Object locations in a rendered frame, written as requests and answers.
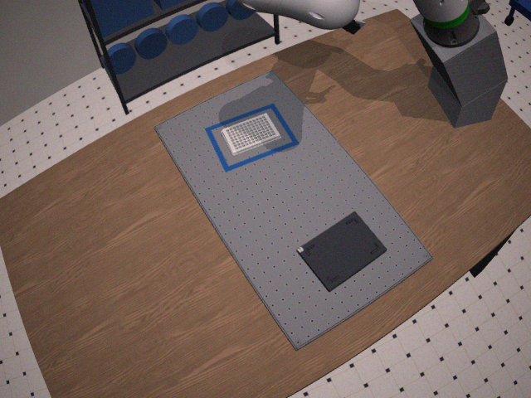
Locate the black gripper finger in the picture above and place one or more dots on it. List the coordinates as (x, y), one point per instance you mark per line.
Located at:
(354, 26)

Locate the blue tape outline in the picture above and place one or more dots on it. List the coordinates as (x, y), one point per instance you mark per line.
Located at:
(249, 160)

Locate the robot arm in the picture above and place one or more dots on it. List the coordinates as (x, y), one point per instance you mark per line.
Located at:
(448, 23)

